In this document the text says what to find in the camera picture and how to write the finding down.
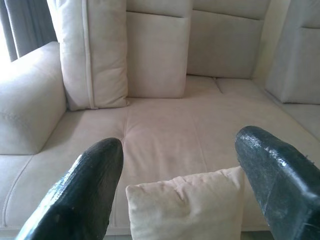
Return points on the grey-brown curtain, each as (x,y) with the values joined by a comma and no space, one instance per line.
(30,25)

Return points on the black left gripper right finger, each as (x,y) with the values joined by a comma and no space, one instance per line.
(282,180)

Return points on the glass window dark frame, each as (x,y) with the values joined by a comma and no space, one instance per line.
(5,45)

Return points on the beige fabric sofa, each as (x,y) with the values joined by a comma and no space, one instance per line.
(162,125)

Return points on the beige pillow with piped seam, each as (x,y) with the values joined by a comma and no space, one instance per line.
(105,62)

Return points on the plain beige pillow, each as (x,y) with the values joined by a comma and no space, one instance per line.
(185,207)

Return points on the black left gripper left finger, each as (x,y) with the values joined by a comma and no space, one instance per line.
(82,190)

